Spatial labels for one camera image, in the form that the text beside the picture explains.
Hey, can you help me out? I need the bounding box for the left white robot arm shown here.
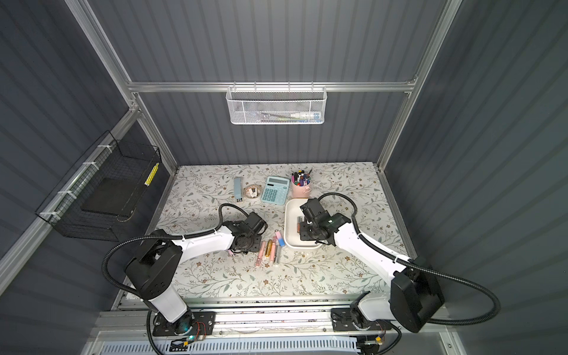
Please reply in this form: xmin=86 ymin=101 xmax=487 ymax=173
xmin=125 ymin=212 xmax=267 ymax=323

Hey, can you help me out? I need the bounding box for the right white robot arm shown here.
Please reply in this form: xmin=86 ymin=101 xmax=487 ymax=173
xmin=300 ymin=198 xmax=445 ymax=333

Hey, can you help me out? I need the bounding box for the white storage box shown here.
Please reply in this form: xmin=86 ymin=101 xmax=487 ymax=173
xmin=283 ymin=198 xmax=322 ymax=251

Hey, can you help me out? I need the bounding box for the pink lip gloss tube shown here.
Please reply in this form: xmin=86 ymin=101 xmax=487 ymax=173
xmin=255 ymin=241 xmax=267 ymax=267

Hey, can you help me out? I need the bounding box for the small round dish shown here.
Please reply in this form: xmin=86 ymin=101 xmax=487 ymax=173
xmin=243 ymin=184 xmax=262 ymax=200

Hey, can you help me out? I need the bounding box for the pink pen cup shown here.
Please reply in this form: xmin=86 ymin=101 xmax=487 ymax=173
xmin=291 ymin=170 xmax=312 ymax=198

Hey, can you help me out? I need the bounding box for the teal calculator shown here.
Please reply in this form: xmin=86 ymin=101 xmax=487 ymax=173
xmin=261 ymin=176 xmax=290 ymax=206

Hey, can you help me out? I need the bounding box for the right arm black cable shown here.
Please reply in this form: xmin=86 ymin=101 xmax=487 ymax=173
xmin=317 ymin=191 xmax=501 ymax=355

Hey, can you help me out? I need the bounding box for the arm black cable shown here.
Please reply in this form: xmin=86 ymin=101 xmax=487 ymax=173
xmin=101 ymin=203 xmax=250 ymax=355
xmin=317 ymin=191 xmax=501 ymax=355

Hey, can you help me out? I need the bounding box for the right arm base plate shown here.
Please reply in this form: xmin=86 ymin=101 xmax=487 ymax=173
xmin=330 ymin=308 xmax=393 ymax=333

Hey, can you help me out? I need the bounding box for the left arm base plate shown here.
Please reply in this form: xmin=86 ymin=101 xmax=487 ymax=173
xmin=150 ymin=311 xmax=216 ymax=339

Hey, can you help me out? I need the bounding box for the white wire wall basket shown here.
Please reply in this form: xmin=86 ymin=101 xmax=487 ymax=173
xmin=226 ymin=87 xmax=328 ymax=125

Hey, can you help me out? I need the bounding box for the black wire side basket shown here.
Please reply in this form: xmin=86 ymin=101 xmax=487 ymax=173
xmin=35 ymin=131 xmax=161 ymax=242

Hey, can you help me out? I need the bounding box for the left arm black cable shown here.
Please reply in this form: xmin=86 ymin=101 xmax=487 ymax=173
xmin=101 ymin=203 xmax=250 ymax=355

